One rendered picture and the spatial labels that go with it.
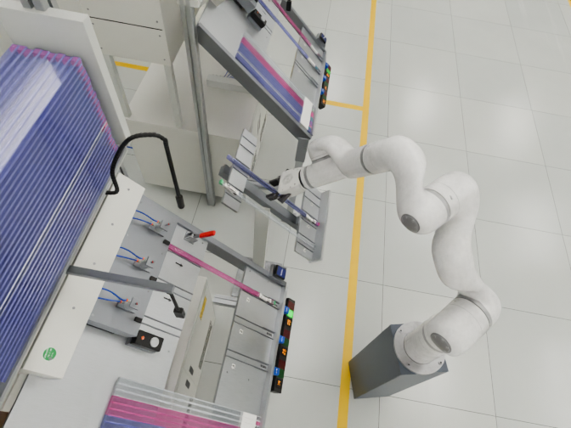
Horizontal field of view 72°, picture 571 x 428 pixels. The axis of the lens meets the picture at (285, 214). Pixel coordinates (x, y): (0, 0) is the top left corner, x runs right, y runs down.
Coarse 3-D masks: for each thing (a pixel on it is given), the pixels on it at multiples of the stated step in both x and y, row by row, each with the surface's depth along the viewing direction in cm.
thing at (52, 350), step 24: (120, 192) 101; (96, 216) 96; (120, 216) 99; (96, 240) 93; (120, 240) 98; (72, 264) 89; (96, 264) 92; (72, 288) 87; (96, 288) 90; (48, 312) 83; (72, 312) 85; (48, 336) 81; (72, 336) 84; (24, 360) 78; (48, 360) 80
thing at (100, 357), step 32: (192, 288) 120; (160, 320) 109; (96, 352) 95; (128, 352) 100; (160, 352) 107; (32, 384) 83; (64, 384) 88; (96, 384) 93; (160, 384) 104; (32, 416) 82; (64, 416) 86; (96, 416) 91
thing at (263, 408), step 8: (280, 296) 148; (280, 304) 146; (280, 312) 144; (280, 320) 142; (280, 328) 141; (272, 344) 138; (272, 352) 136; (272, 360) 135; (272, 368) 133; (272, 376) 132; (264, 384) 132; (264, 392) 130; (264, 400) 128; (264, 408) 127; (264, 416) 125; (264, 424) 125
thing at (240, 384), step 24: (240, 288) 135; (264, 288) 143; (240, 312) 132; (264, 312) 140; (240, 336) 129; (264, 336) 137; (240, 360) 127; (264, 360) 134; (240, 384) 124; (240, 408) 122
